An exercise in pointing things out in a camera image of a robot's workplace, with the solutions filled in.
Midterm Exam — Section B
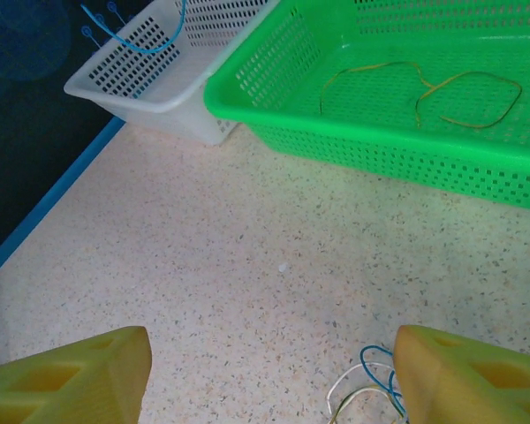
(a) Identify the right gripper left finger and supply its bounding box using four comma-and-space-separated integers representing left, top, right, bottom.
0, 325, 154, 424

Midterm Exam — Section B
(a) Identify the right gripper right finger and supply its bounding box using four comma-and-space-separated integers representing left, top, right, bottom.
392, 324, 530, 424

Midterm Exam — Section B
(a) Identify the thin blue cable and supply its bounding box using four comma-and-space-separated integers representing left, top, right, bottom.
360, 344, 410, 419
79, 0, 189, 55

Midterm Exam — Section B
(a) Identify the thin yellow cable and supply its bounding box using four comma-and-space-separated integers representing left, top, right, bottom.
330, 386, 405, 424
318, 60, 523, 130

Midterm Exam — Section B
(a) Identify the thin white cable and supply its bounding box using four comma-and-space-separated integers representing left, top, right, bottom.
326, 361, 401, 424

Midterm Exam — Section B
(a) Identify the green perforated plastic basket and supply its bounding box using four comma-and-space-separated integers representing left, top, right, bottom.
202, 0, 530, 208

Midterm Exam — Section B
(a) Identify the white perforated plastic basket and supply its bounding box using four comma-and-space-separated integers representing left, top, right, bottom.
64, 0, 284, 147

